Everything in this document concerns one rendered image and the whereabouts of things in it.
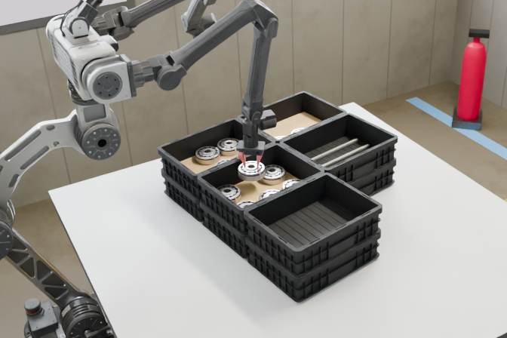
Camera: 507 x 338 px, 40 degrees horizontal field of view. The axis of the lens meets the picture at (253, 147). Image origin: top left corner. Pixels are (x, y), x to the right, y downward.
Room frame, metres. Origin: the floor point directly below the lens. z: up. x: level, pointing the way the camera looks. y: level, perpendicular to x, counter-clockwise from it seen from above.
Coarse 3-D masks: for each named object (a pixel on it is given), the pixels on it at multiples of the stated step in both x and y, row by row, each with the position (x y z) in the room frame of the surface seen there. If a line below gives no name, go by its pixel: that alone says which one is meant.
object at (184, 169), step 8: (232, 120) 2.67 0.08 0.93; (240, 120) 2.66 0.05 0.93; (208, 128) 2.60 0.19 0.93; (192, 136) 2.55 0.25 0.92; (264, 136) 2.51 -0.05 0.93; (168, 144) 2.48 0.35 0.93; (160, 152) 2.44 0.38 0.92; (168, 160) 2.38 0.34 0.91; (176, 160) 2.35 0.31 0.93; (232, 160) 2.32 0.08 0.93; (184, 168) 2.28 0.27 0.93; (192, 176) 2.23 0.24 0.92
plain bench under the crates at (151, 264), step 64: (384, 128) 2.92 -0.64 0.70; (64, 192) 2.52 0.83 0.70; (128, 192) 2.49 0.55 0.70; (384, 192) 2.38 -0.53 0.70; (448, 192) 2.35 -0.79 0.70; (128, 256) 2.05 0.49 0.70; (192, 256) 2.03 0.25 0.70; (384, 256) 1.97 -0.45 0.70; (448, 256) 1.95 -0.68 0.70; (128, 320) 1.71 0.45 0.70; (192, 320) 1.70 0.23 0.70; (256, 320) 1.68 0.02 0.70; (320, 320) 1.66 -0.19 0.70; (384, 320) 1.65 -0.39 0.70; (448, 320) 1.63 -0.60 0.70
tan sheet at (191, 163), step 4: (220, 156) 2.53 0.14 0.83; (224, 156) 2.53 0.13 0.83; (228, 156) 2.52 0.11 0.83; (232, 156) 2.52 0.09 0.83; (184, 160) 2.51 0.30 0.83; (188, 160) 2.51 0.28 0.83; (192, 160) 2.51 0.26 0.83; (220, 160) 2.50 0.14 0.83; (184, 164) 2.48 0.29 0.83; (188, 164) 2.48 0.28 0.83; (192, 164) 2.47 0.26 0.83; (196, 164) 2.47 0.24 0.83; (200, 164) 2.47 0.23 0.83; (208, 164) 2.47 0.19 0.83; (212, 164) 2.46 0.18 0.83; (192, 168) 2.44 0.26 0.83; (196, 168) 2.44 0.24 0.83; (200, 168) 2.44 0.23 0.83; (204, 168) 2.44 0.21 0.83; (208, 168) 2.44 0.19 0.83; (196, 172) 2.41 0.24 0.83
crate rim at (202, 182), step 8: (272, 144) 2.43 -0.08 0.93; (280, 144) 2.43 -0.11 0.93; (288, 152) 2.37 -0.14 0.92; (240, 160) 2.32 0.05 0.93; (304, 160) 2.29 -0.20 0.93; (216, 168) 2.27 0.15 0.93; (320, 168) 2.23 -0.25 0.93; (200, 176) 2.22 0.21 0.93; (312, 176) 2.18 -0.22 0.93; (200, 184) 2.19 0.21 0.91; (208, 184) 2.16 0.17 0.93; (296, 184) 2.13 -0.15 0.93; (216, 192) 2.10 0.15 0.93; (280, 192) 2.08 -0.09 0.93; (224, 200) 2.06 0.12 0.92; (264, 200) 2.03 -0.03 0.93; (232, 208) 2.02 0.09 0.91; (240, 208) 1.99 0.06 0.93
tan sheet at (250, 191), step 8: (288, 176) 2.34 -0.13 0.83; (240, 184) 2.30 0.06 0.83; (248, 184) 2.30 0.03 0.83; (256, 184) 2.30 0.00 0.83; (264, 184) 2.29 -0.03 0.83; (280, 184) 2.28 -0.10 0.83; (248, 192) 2.24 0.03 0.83; (256, 192) 2.24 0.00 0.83; (248, 200) 2.19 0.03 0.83; (256, 200) 2.18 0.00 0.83
